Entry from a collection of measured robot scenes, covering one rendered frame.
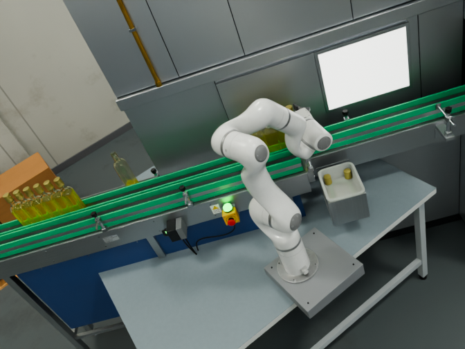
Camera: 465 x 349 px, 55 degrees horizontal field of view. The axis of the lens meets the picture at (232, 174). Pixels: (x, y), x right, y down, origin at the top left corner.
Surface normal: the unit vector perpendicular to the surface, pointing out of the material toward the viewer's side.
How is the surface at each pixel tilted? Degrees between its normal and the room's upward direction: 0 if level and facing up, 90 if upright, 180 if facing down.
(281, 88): 90
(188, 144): 90
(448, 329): 0
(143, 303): 0
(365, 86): 90
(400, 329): 0
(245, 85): 90
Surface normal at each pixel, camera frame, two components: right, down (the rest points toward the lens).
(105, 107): 0.52, 0.42
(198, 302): -0.30, -0.72
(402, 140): 0.07, 0.63
